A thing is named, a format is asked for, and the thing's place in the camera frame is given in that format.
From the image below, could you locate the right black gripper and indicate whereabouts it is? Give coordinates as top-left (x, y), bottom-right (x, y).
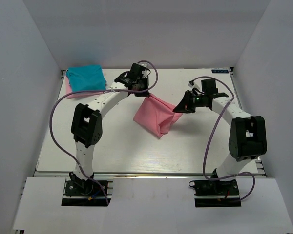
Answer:
top-left (173, 90), bottom-right (207, 114)

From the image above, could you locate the pink t shirt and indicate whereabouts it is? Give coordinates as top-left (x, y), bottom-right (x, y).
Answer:
top-left (65, 73), bottom-right (105, 100)
top-left (133, 94), bottom-right (182, 138)

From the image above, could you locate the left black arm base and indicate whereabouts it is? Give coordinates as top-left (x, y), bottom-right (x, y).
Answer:
top-left (61, 172), bottom-right (112, 207)

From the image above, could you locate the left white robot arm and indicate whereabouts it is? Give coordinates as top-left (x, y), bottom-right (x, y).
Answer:
top-left (71, 63), bottom-right (149, 195)

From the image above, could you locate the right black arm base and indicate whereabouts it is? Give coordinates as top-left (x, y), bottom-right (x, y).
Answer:
top-left (188, 177), bottom-right (241, 208)

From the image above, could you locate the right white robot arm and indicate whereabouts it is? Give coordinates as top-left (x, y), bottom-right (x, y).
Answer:
top-left (173, 76), bottom-right (267, 195)

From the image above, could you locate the folded teal t shirt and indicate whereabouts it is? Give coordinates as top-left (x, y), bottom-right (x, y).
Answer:
top-left (66, 65), bottom-right (106, 92)

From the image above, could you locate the blue table label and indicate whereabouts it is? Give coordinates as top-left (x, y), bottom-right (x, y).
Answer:
top-left (211, 69), bottom-right (229, 74)

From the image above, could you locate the folded pink t shirt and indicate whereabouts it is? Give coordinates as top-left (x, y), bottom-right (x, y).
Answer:
top-left (65, 73), bottom-right (105, 100)

